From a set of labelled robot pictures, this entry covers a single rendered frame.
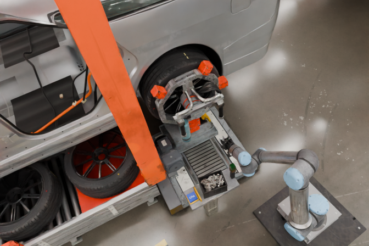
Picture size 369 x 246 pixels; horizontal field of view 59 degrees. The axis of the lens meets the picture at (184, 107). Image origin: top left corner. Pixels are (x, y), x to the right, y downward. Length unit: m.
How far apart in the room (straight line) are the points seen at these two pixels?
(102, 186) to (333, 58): 2.98
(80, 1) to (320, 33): 3.63
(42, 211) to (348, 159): 2.77
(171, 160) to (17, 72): 1.60
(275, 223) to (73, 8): 2.15
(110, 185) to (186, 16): 1.49
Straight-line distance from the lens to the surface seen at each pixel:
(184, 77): 2.49
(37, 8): 2.12
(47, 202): 2.99
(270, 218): 2.80
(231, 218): 3.09
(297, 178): 1.92
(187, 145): 3.22
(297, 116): 3.65
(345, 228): 2.90
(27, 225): 2.99
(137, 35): 2.22
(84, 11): 1.40
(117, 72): 1.63
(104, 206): 2.89
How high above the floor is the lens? 2.95
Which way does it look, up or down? 53 degrees down
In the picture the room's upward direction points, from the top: 11 degrees counter-clockwise
